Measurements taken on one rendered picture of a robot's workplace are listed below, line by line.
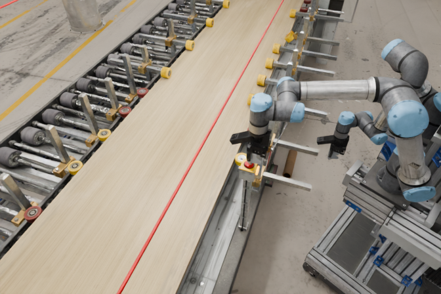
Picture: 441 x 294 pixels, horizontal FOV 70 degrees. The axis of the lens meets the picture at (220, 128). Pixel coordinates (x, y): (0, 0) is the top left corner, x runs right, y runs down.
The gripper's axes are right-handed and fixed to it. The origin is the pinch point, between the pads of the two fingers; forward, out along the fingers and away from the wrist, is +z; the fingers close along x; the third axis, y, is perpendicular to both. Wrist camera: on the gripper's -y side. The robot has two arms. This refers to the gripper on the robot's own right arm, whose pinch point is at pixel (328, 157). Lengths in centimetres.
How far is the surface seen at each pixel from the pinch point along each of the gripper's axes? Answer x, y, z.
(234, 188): -27, -51, 21
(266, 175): -26.0, -32.5, 0.7
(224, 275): -84, -38, 13
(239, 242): -65, -36, 13
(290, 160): 58, -23, 75
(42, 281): -119, -106, -7
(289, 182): -26.1, -19.0, 0.7
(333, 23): 250, -14, 26
